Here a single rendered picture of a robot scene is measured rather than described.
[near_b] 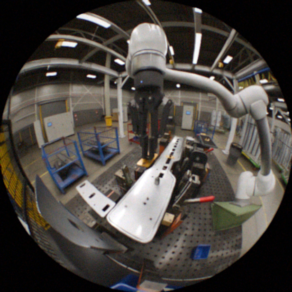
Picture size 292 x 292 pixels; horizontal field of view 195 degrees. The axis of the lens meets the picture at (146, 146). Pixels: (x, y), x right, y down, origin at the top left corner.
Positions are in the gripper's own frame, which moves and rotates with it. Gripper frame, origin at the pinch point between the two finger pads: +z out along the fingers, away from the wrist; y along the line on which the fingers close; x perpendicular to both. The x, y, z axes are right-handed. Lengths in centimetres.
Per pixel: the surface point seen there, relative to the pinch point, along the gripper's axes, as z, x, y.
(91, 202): 28.8, 17.9, 23.4
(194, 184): 8.1, 1.3, -15.8
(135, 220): 28.9, 12.0, -0.4
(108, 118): 37, -455, 591
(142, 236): 28.9, 16.7, -6.4
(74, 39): -201, -13, 171
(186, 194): 13.7, 1.3, -15.1
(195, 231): 59, -2, -38
